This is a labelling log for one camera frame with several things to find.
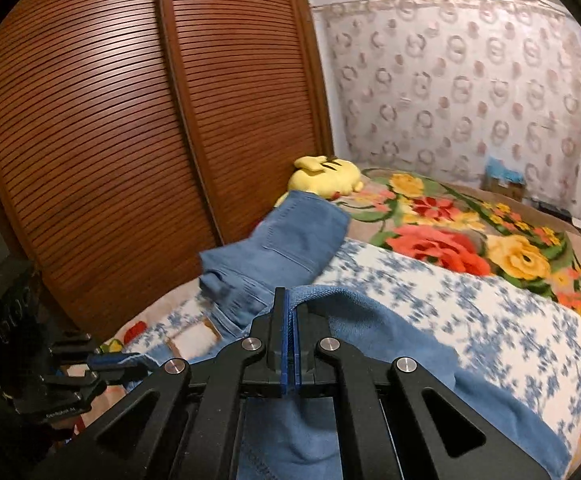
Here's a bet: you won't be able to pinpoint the cardboard box with blue cloth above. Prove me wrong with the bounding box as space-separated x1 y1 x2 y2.
483 155 527 202

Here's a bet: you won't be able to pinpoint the yellow plush toy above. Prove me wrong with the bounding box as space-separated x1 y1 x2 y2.
290 154 364 196

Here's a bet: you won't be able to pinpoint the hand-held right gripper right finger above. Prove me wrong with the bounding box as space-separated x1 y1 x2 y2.
294 304 559 480

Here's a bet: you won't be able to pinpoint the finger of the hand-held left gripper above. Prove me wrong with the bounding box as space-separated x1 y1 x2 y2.
43 365 150 403
49 332 144 367

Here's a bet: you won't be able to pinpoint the ring patterned sheer curtain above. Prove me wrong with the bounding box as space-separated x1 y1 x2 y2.
315 0 581 212

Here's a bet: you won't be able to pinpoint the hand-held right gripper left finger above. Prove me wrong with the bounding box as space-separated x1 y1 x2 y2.
35 287 290 480

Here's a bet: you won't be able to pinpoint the wooden louvred wardrobe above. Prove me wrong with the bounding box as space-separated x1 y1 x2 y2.
0 0 335 342

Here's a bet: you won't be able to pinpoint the floral blanket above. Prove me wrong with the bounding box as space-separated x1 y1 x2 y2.
329 167 581 348

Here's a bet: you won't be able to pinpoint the blue denim pants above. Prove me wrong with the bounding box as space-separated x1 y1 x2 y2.
120 190 572 480

